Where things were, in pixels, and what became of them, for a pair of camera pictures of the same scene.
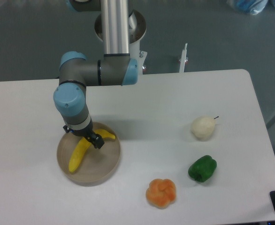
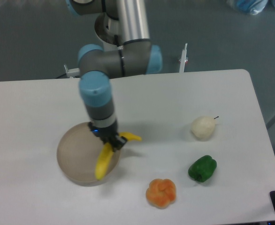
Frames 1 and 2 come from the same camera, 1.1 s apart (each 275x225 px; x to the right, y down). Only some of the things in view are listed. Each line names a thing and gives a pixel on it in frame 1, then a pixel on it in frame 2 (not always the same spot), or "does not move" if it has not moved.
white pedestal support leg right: (183, 59) does not move
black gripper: (95, 138) -> (105, 134)
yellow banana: (82, 146) -> (104, 156)
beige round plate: (95, 166) does not move
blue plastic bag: (257, 7) does not move
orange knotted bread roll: (161, 193) does not move
